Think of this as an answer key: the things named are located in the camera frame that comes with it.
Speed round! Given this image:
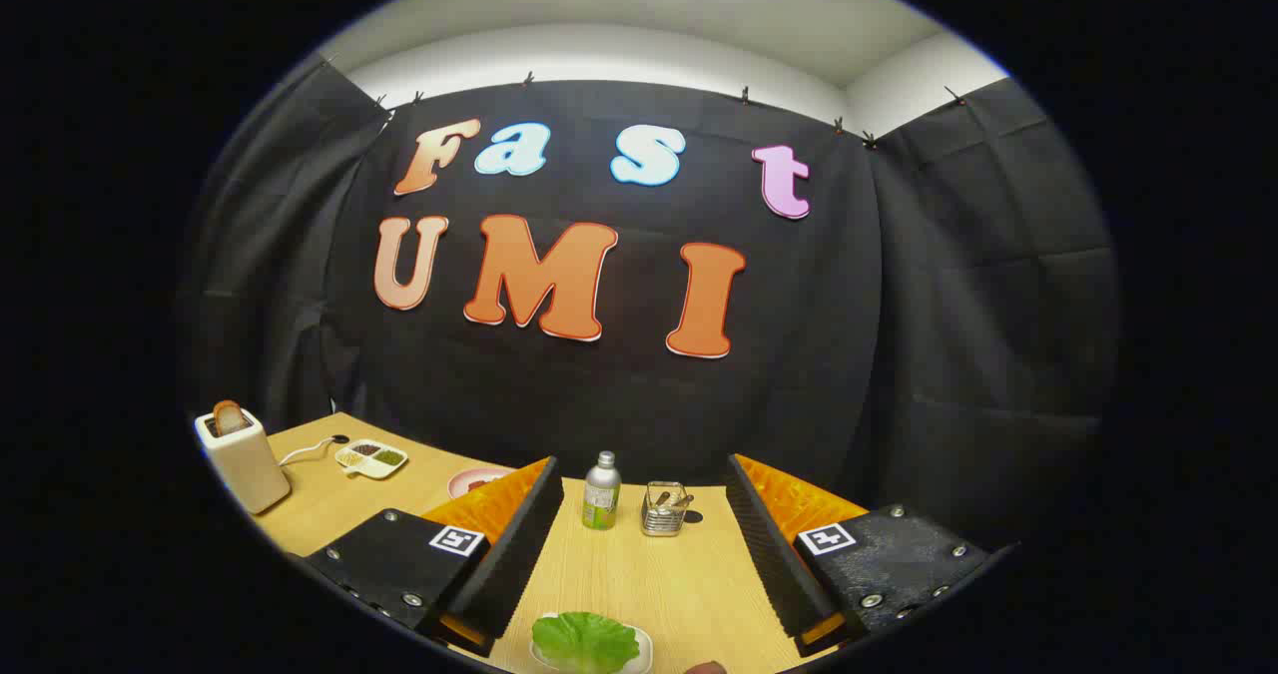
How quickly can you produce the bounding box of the white square plate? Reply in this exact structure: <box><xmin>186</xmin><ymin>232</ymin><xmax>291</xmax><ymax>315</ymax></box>
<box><xmin>529</xmin><ymin>624</ymin><xmax>655</xmax><ymax>674</ymax></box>

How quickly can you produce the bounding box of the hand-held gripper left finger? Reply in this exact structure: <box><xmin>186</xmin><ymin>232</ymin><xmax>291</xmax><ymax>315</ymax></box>
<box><xmin>303</xmin><ymin>456</ymin><xmax>566</xmax><ymax>657</ymax></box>

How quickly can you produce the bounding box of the silver green drink bottle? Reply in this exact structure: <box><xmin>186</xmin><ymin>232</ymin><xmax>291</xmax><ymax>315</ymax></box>
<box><xmin>582</xmin><ymin>450</ymin><xmax>622</xmax><ymax>531</ymax></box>

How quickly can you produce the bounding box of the black backdrop cloth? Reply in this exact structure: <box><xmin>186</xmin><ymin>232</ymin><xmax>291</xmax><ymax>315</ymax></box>
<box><xmin>175</xmin><ymin>50</ymin><xmax>1119</xmax><ymax>555</ymax></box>

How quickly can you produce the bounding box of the white divided seasoning dish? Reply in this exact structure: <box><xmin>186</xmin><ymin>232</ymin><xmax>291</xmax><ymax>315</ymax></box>
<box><xmin>334</xmin><ymin>438</ymin><xmax>408</xmax><ymax>480</ymax></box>

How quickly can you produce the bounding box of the metal wire basket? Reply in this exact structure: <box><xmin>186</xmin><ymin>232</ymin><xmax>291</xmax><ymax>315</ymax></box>
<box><xmin>641</xmin><ymin>481</ymin><xmax>690</xmax><ymax>537</ymax></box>

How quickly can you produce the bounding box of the white toaster cable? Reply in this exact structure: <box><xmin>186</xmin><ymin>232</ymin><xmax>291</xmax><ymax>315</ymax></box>
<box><xmin>278</xmin><ymin>435</ymin><xmax>350</xmax><ymax>467</ymax></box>

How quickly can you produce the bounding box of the white toaster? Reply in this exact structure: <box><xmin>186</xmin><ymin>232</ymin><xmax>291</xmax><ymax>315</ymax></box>
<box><xmin>195</xmin><ymin>406</ymin><xmax>293</xmax><ymax>515</ymax></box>

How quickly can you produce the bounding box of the green lettuce leaf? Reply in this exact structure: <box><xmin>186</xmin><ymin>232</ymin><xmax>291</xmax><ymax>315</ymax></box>
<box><xmin>531</xmin><ymin>611</ymin><xmax>641</xmax><ymax>674</ymax></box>

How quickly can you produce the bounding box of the pink round plate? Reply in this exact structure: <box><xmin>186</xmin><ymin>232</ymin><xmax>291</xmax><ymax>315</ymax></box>
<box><xmin>447</xmin><ymin>466</ymin><xmax>515</xmax><ymax>500</ymax></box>

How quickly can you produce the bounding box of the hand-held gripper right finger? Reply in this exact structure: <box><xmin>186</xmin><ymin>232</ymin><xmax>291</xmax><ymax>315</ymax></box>
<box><xmin>725</xmin><ymin>453</ymin><xmax>1019</xmax><ymax>657</ymax></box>

